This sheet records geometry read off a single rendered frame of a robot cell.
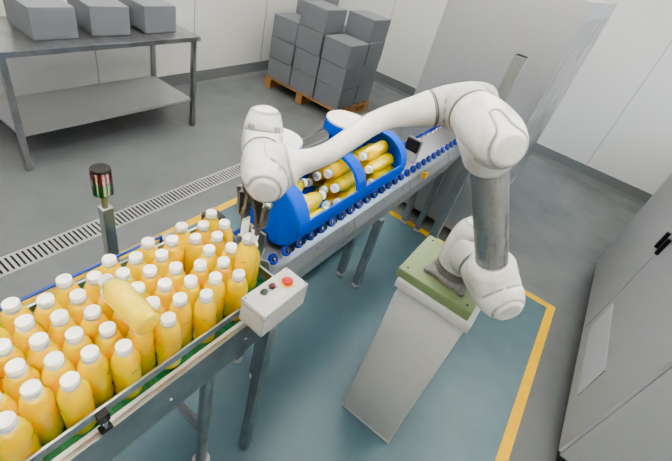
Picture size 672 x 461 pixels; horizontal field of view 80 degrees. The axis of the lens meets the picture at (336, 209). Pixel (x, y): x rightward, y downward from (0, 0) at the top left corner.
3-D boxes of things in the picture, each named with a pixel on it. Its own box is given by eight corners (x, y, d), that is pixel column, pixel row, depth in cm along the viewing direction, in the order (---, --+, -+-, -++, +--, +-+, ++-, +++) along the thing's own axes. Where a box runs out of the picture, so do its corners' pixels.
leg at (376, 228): (360, 285, 290) (386, 218, 253) (356, 289, 286) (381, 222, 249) (354, 281, 292) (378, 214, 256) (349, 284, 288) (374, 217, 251)
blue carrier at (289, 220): (396, 188, 223) (415, 144, 207) (290, 259, 161) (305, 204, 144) (356, 163, 234) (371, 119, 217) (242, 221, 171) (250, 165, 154)
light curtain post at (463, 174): (418, 276, 312) (528, 57, 213) (415, 280, 307) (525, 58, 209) (411, 271, 314) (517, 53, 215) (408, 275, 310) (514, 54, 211)
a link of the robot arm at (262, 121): (239, 147, 114) (238, 173, 104) (244, 96, 105) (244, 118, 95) (277, 152, 117) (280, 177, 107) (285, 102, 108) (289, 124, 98)
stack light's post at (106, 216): (135, 378, 203) (114, 207, 139) (127, 383, 200) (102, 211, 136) (130, 372, 204) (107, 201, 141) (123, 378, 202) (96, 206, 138)
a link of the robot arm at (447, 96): (425, 78, 111) (444, 96, 100) (487, 66, 112) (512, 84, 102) (424, 121, 119) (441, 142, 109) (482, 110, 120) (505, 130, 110)
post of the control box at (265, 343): (250, 444, 191) (280, 310, 133) (244, 451, 188) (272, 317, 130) (244, 438, 192) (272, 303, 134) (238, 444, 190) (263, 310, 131)
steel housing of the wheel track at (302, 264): (455, 172, 328) (473, 135, 308) (264, 323, 172) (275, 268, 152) (425, 156, 339) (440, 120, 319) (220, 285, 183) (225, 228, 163)
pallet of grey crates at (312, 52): (366, 109, 562) (392, 19, 493) (333, 122, 504) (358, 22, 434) (301, 77, 605) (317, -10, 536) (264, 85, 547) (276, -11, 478)
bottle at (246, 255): (235, 270, 142) (240, 231, 132) (255, 274, 143) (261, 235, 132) (230, 285, 137) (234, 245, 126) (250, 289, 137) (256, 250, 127)
